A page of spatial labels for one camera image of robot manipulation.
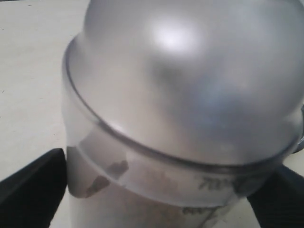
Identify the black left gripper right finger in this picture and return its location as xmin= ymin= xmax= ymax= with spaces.
xmin=247 ymin=166 xmax=304 ymax=228

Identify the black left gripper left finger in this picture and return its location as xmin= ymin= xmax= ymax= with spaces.
xmin=0 ymin=148 xmax=67 ymax=228

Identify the clear plastic shaker bottle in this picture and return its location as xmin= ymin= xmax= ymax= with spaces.
xmin=62 ymin=0 xmax=304 ymax=228

